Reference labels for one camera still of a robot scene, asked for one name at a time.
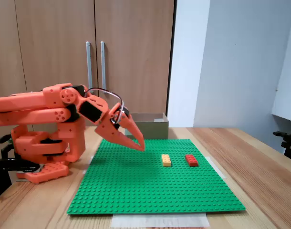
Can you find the green lego baseplate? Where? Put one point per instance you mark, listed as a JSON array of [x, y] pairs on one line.
[[148, 188]]

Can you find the brown wooden cabinet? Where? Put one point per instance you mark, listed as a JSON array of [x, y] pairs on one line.
[[52, 35]]

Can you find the long masking tape strip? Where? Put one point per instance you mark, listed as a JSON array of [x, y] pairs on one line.
[[159, 220]]

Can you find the black table clamp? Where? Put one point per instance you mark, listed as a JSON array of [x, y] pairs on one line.
[[2, 169]]

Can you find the black stand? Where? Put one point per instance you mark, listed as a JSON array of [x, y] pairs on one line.
[[289, 143]]

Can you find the open cardboard box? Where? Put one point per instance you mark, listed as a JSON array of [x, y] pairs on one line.
[[152, 130]]

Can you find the white board panel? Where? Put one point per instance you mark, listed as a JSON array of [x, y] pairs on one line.
[[287, 71]]

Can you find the yellow lego block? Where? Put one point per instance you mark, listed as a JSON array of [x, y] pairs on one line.
[[166, 160]]

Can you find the red lego block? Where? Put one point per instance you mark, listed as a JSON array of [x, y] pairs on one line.
[[191, 160]]

